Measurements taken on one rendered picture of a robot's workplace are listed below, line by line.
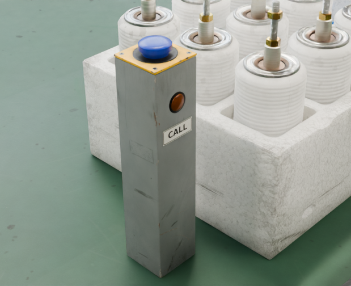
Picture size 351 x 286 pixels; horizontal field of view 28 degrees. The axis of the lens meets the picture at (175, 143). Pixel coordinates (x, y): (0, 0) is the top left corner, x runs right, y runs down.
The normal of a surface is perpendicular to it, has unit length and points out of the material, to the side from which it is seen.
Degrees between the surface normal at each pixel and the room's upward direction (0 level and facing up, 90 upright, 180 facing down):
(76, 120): 0
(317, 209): 90
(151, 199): 90
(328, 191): 90
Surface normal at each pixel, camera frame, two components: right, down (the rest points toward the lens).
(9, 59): -0.01, -0.84
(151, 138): -0.70, 0.40
